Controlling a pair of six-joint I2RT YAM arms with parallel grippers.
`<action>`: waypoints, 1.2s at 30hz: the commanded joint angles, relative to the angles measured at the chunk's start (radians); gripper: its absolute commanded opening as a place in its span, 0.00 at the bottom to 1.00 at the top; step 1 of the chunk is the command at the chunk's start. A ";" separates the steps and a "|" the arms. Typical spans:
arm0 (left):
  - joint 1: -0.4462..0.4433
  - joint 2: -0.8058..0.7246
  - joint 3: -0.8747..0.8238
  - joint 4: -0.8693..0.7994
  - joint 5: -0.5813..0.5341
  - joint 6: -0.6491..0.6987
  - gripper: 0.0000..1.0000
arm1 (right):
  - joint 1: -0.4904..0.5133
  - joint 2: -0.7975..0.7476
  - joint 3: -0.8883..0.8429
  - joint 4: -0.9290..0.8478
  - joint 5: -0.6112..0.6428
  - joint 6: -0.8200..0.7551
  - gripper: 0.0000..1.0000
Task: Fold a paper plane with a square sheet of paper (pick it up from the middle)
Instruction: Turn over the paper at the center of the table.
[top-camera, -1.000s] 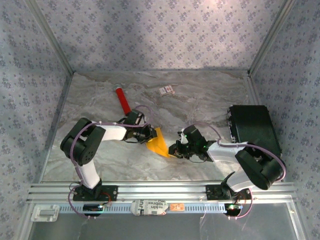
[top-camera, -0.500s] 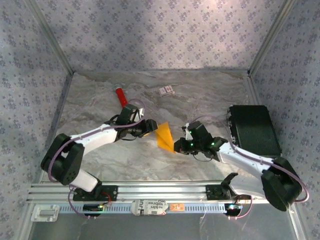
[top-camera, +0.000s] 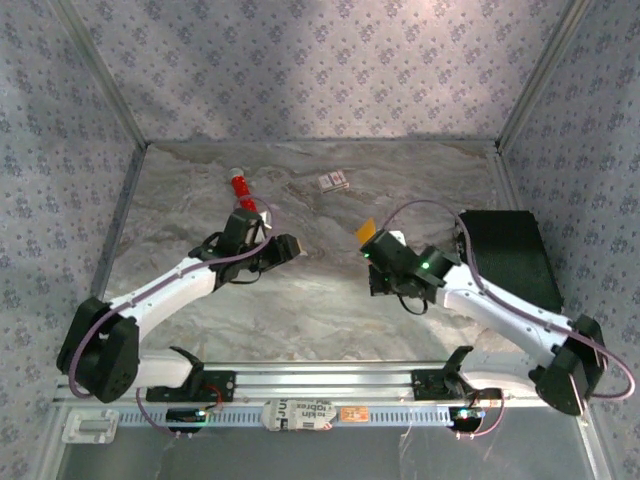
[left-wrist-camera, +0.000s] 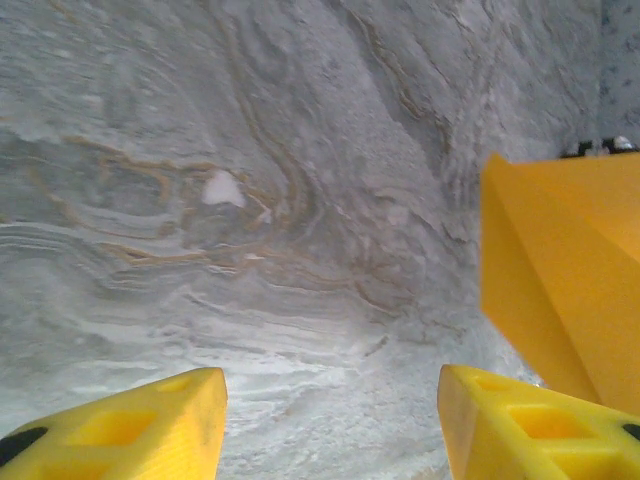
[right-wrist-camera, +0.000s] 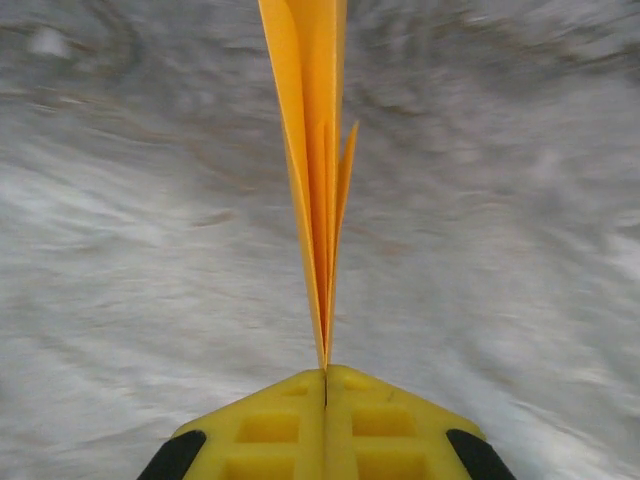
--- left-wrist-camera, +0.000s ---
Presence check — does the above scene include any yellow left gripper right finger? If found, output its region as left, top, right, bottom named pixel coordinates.
left=437, top=363, right=640, bottom=480

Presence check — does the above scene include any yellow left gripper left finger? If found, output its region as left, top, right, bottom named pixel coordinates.
left=0, top=367, right=229, bottom=480

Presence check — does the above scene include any orange paper sheet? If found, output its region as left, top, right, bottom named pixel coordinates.
left=479, top=152, right=640, bottom=417

